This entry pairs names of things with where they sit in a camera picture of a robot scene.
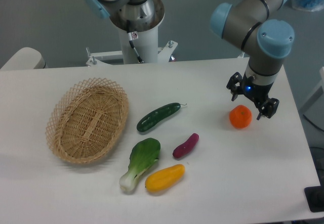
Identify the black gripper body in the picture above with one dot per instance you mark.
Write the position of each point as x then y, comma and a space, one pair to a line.
258, 94

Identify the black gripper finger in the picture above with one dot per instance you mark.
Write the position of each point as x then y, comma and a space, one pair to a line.
268, 108
234, 85

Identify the dark green cucumber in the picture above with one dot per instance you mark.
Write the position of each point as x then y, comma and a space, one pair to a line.
156, 116

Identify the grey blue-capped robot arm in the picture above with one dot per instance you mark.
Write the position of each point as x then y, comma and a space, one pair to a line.
247, 26

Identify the orange tangerine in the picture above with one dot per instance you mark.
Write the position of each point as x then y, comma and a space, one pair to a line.
240, 117

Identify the white furniture at right edge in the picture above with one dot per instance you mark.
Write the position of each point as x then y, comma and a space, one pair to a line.
314, 95

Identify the purple sweet potato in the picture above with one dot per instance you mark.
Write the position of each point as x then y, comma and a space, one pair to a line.
186, 147

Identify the black device at table edge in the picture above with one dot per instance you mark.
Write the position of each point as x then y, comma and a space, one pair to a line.
314, 197

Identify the green bok choy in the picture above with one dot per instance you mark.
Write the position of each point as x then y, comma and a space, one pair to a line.
143, 155

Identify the yellow mango-like fruit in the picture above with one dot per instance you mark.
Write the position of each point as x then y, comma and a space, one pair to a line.
165, 178

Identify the woven wicker basket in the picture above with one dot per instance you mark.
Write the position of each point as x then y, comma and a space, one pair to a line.
88, 120

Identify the white chair back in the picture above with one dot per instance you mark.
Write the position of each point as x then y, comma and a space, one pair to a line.
25, 59

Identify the white pedestal base frame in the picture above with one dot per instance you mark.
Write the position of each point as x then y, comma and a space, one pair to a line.
164, 55

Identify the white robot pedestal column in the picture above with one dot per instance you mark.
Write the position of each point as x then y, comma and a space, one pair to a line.
137, 27

